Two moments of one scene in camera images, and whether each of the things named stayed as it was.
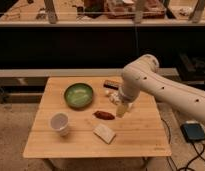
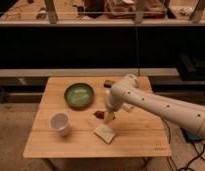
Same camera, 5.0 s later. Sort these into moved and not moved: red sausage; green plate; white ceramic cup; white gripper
Moved: white gripper
Not moved: white ceramic cup; green plate; red sausage
